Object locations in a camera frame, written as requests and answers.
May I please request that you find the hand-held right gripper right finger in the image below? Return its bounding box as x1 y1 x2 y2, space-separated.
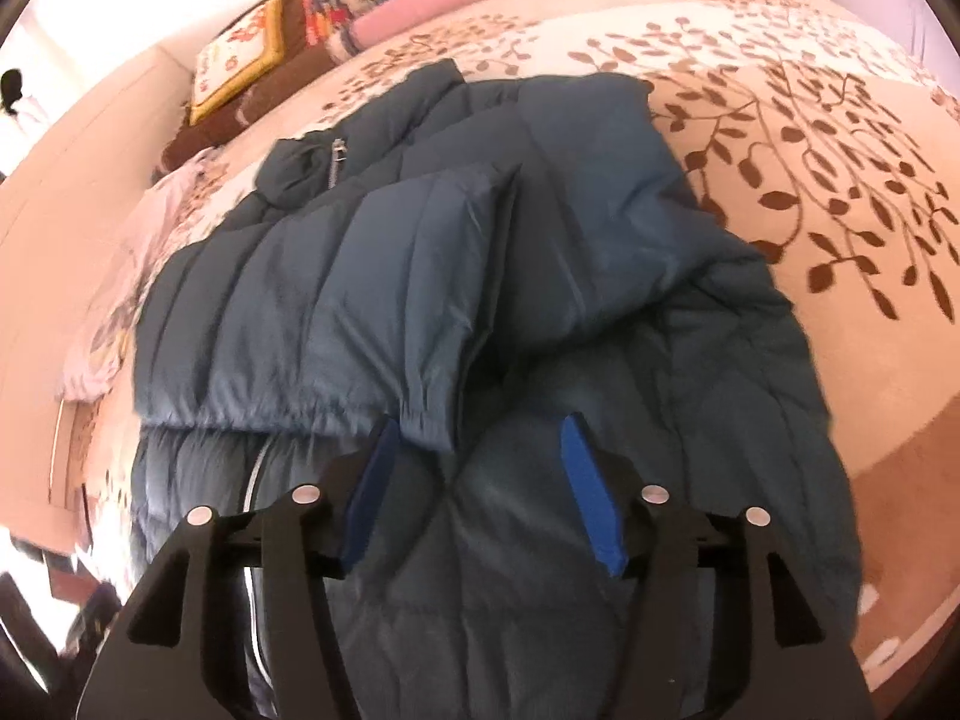
561 411 875 720

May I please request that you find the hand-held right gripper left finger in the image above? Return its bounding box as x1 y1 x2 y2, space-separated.
79 417 406 720

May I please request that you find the dark blue puffer jacket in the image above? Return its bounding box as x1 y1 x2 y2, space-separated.
127 58 863 720

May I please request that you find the pale floral pillow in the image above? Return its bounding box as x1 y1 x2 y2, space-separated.
60 146 263 402

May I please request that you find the yellow embroidered cushion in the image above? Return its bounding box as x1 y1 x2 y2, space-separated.
187 0 286 125

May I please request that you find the beige leaf print blanket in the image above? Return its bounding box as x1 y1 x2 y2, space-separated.
49 0 960 698

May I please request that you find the brown folded blanket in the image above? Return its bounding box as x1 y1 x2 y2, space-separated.
161 7 353 173

